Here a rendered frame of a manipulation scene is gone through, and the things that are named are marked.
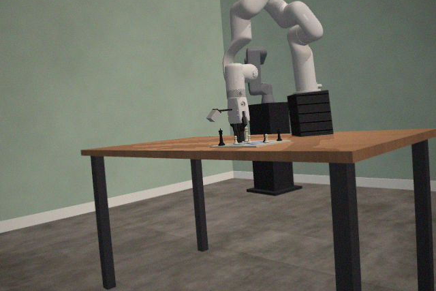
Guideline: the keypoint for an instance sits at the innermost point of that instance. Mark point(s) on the blue and cream chessboard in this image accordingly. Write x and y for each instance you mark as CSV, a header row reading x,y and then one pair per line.
x,y
255,143

